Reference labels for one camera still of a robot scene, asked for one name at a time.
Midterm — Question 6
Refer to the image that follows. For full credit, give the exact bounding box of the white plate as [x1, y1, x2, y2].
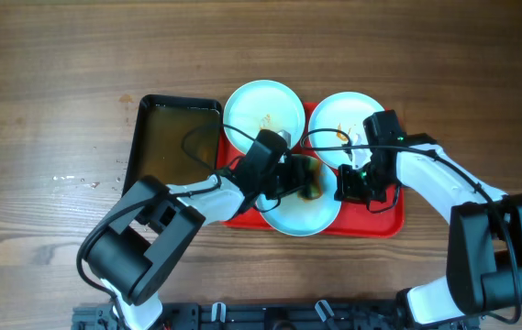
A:
[308, 92, 384, 148]
[255, 155, 341, 237]
[223, 80, 305, 154]

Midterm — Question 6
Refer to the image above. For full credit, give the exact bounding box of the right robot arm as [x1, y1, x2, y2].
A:
[337, 137, 522, 329]

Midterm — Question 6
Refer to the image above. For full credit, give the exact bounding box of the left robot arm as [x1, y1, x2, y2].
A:
[76, 154, 321, 329]

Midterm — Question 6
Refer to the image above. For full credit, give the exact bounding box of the red plastic tray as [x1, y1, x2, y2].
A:
[217, 101, 405, 239]

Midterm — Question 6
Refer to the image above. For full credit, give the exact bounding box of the black water tray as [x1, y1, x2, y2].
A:
[123, 94, 223, 193]

